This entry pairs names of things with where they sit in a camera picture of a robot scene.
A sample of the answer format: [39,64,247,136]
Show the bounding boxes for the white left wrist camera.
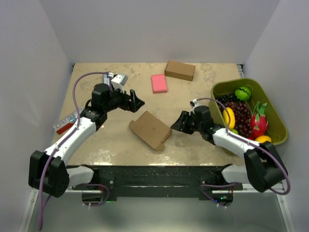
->
[111,73,128,93]

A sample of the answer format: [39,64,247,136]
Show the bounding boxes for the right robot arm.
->
[171,106,288,192]

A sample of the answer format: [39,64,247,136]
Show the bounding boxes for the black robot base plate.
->
[73,166,243,206]

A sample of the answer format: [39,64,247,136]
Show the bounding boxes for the red white toothpaste box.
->
[53,111,78,134]

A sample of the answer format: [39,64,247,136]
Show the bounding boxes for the olive green plastic bin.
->
[210,78,288,146]

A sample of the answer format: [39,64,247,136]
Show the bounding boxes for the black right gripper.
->
[170,111,203,135]

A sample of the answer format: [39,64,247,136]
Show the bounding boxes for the green toy melon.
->
[235,87,252,101]

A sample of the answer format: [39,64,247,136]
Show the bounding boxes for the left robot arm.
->
[28,84,145,198]

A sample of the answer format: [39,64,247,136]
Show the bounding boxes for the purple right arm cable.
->
[193,97,292,195]

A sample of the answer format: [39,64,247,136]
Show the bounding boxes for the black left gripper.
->
[104,85,144,113]

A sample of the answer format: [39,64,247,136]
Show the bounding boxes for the pink toy dragon fruit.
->
[250,102,268,139]

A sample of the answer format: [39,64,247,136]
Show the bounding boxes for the dark blue toy grapes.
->
[217,94,238,107]

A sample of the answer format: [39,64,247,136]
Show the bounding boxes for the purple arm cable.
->
[193,97,292,195]
[38,72,114,232]

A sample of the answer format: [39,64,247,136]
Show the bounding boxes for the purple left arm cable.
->
[38,72,114,232]

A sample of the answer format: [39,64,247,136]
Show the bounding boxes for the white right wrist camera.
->
[190,99,200,114]

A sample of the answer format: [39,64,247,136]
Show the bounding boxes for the closed brown cardboard box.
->
[165,60,196,82]

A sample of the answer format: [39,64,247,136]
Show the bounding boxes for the orange yellow toy fruit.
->
[255,135,272,143]

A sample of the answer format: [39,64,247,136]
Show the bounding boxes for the red purple toy grapes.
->
[230,101,252,138]

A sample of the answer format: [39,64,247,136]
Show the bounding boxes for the brown cardboard box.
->
[165,60,196,82]
[129,111,172,151]

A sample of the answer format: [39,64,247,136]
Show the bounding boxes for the purple toothpaste box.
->
[102,72,113,85]

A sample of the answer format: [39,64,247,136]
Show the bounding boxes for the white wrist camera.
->
[190,99,200,114]
[111,73,128,93]

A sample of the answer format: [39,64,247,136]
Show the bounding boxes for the pink sticky note pad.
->
[151,74,168,94]

